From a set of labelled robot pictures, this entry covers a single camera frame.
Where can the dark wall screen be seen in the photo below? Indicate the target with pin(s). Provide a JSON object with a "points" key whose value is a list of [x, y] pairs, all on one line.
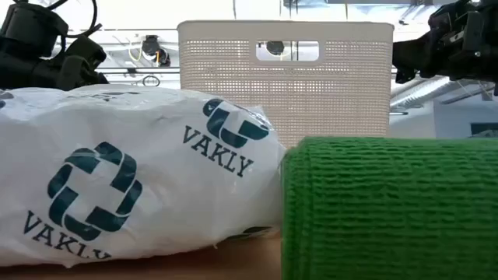
{"points": [[484, 129]]}

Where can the silver ventilation duct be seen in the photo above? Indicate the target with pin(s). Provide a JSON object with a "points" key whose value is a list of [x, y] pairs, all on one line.
{"points": [[420, 91]]}

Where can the white Vakly printed packet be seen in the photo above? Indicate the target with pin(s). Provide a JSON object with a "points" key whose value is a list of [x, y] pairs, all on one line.
{"points": [[163, 163]]}

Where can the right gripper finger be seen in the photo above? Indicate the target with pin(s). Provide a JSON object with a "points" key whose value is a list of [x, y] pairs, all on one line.
{"points": [[410, 58]]}

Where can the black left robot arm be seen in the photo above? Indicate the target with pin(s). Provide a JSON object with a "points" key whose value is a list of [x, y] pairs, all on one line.
{"points": [[27, 27]]}

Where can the white perforated plastic basket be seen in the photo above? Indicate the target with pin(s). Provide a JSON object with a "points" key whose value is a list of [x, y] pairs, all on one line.
{"points": [[330, 101]]}

